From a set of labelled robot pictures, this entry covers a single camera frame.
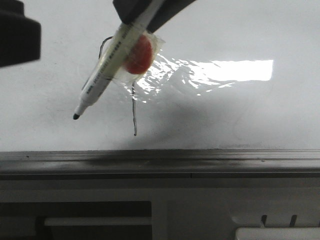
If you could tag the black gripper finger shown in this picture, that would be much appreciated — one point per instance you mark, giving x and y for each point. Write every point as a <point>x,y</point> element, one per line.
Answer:
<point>134,11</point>
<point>168,10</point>

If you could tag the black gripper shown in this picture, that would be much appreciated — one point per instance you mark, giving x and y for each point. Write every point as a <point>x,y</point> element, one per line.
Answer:
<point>20,36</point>

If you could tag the white black whiteboard marker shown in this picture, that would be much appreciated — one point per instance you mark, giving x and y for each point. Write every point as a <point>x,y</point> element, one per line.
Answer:
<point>110,62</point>

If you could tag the red round magnet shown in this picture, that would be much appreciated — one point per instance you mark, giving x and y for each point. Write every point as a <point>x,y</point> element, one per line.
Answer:
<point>140,57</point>

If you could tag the white whiteboard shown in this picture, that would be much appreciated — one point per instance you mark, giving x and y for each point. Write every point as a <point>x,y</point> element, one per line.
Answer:
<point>232,74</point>

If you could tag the grey aluminium whiteboard tray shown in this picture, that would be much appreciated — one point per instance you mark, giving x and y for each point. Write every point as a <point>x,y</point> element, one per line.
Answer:
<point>160,163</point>

